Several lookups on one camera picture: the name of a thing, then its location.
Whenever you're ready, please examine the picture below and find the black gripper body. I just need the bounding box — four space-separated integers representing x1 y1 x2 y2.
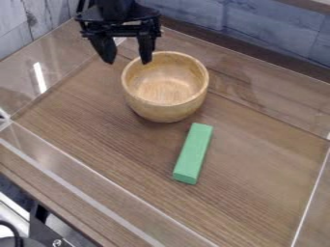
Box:
74 2 161 39

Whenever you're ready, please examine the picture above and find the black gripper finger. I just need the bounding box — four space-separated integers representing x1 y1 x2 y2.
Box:
137 35 154 65
89 36 117 64

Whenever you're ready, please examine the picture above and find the green rectangular stick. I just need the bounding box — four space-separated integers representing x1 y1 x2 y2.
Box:
172 123 212 184

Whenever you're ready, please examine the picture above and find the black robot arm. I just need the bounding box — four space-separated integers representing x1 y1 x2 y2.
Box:
74 0 161 65

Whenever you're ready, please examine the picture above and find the wooden bowl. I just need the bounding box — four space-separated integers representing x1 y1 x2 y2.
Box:
121 51 209 123

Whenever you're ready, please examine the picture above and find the clear acrylic corner bracket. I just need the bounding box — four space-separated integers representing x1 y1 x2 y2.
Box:
113 38 126 47

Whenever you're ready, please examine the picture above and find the black table frame bracket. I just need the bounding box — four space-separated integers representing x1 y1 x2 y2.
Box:
28 203 84 247

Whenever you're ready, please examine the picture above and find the black cable lower left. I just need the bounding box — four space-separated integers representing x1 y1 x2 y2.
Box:
0 220 24 247

